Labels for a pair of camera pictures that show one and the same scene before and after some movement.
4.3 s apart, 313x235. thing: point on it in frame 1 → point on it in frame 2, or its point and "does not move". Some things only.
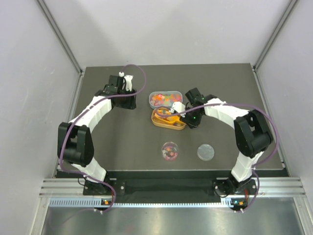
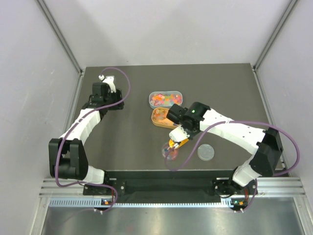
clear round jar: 169,151 does not move
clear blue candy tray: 164,98 does not move
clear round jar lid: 205,152 does not move
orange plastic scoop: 166,114 → 171,142
